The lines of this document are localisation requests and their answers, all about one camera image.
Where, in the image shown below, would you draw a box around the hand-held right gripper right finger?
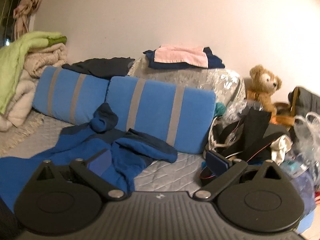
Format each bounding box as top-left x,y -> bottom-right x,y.
194,151 -> 284,202

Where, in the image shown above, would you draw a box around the black cloth bag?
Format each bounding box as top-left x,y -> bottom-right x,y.
217,107 -> 290,161

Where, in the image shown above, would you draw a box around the beige textured throw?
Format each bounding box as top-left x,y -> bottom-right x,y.
0,110 -> 45,155

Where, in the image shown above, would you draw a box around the blue grey-striped pillow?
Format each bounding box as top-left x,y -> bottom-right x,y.
32,66 -> 110,127
106,76 -> 217,155

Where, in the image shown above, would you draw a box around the pink and navy clothes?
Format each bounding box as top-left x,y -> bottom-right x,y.
143,47 -> 225,70

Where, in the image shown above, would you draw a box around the brown basket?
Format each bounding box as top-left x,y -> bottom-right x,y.
271,102 -> 297,126

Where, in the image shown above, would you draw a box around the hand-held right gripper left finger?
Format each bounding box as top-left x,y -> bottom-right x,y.
36,149 -> 126,202

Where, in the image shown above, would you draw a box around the white cloth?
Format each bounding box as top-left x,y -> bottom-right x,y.
271,134 -> 293,165

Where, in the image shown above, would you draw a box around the blue translucent bag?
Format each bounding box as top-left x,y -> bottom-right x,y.
280,155 -> 318,230

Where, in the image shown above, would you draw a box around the white cable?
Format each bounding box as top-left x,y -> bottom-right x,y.
208,124 -> 228,148

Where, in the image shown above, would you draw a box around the pink towel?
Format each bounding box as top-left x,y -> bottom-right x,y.
154,45 -> 209,68

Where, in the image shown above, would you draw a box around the black garment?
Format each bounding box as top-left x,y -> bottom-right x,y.
62,57 -> 135,77

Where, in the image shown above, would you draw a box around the dark window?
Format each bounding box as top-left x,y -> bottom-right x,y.
0,0 -> 20,47

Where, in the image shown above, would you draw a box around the brown teddy bear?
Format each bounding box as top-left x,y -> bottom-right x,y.
246,64 -> 283,113

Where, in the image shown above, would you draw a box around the blue fleece jacket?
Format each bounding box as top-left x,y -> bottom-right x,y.
0,102 -> 178,215

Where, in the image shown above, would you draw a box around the grey quilted bedspread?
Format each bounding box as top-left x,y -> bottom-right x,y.
0,116 -> 208,198

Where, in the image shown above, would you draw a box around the green blanket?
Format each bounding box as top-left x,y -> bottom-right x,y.
0,31 -> 67,114

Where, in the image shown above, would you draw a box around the silver patterned blanket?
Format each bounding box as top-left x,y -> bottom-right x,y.
127,56 -> 247,105

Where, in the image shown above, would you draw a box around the teal cloth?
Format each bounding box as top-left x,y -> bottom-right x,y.
215,102 -> 227,115

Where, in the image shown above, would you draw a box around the beige curtain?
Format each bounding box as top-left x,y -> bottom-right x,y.
12,0 -> 49,39

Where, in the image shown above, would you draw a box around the clear plastic bag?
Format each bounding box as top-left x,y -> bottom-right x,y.
292,112 -> 320,180

